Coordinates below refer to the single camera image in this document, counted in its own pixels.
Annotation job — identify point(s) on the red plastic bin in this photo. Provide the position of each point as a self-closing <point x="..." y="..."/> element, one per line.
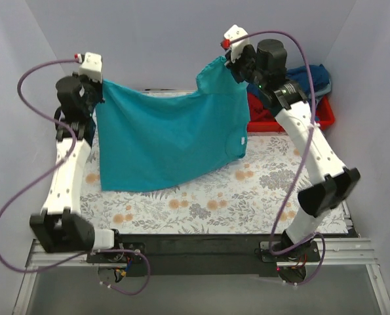
<point x="324" y="116"/>

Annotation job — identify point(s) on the teal t shirt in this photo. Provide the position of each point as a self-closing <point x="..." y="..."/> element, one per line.
<point x="151" y="143"/>

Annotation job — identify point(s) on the aluminium frame rail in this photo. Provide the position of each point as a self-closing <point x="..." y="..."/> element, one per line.
<point x="346" y="280"/>

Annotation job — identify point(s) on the floral patterned table mat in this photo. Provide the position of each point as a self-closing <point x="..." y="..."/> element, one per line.
<point x="249" y="196"/>

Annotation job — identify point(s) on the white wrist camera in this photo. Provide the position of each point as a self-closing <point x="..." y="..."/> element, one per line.
<point x="90" y="65"/>
<point x="235" y="37"/>

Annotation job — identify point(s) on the red t shirt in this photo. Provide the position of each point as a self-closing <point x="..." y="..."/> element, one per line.
<point x="258" y="114"/>

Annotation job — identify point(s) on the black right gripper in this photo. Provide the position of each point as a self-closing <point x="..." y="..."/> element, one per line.
<point x="237" y="65"/>

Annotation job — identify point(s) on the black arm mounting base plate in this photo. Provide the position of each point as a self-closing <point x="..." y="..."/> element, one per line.
<point x="212" y="254"/>

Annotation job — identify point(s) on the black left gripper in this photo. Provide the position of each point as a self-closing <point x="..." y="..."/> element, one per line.
<point x="94" y="90"/>

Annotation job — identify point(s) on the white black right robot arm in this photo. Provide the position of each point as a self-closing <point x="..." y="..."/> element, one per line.
<point x="264" y="67"/>

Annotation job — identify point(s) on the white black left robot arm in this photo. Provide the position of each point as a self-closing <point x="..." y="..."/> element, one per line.
<point x="59" y="227"/>

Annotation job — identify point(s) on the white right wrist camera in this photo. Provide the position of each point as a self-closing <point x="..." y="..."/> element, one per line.
<point x="235" y="37"/>

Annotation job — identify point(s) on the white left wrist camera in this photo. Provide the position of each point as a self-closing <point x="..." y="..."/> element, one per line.
<point x="90" y="65"/>

